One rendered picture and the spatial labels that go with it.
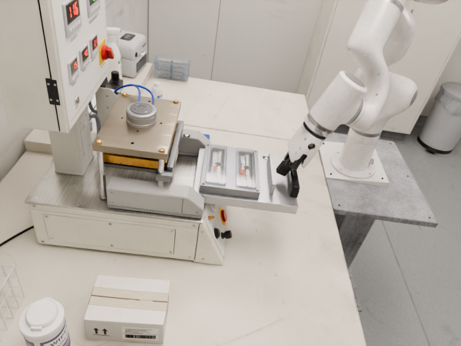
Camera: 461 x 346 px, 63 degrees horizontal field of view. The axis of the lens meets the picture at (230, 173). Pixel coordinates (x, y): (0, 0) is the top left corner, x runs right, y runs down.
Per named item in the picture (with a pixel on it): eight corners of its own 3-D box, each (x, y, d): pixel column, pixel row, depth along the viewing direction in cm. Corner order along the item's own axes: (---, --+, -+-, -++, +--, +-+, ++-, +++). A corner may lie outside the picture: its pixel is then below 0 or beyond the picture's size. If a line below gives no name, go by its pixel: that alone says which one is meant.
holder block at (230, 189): (199, 191, 103) (199, 185, 101) (204, 150, 118) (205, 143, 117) (258, 199, 104) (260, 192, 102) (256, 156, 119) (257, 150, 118)
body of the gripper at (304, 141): (332, 142, 97) (306, 171, 104) (325, 122, 105) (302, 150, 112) (309, 130, 95) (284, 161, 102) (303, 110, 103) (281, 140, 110)
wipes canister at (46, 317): (23, 366, 83) (8, 331, 73) (40, 329, 89) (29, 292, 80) (63, 370, 83) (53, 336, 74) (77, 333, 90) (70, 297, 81)
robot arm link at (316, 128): (338, 136, 97) (331, 144, 98) (332, 119, 104) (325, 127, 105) (311, 122, 94) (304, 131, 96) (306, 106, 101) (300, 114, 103)
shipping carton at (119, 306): (84, 339, 89) (80, 318, 83) (101, 292, 99) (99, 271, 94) (162, 348, 90) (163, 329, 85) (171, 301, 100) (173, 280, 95)
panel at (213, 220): (223, 259, 113) (203, 217, 102) (226, 193, 136) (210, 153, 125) (230, 259, 112) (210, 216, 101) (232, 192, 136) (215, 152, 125)
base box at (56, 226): (38, 246, 108) (27, 202, 97) (81, 166, 137) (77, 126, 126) (223, 266, 111) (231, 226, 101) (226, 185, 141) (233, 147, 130)
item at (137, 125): (69, 170, 94) (62, 126, 86) (104, 110, 119) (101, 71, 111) (165, 182, 96) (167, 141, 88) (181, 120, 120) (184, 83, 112)
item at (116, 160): (100, 166, 97) (97, 135, 92) (121, 122, 115) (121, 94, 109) (167, 174, 99) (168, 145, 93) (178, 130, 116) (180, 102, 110)
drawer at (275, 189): (191, 203, 104) (193, 182, 99) (198, 156, 121) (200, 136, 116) (295, 216, 106) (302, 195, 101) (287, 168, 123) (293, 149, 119)
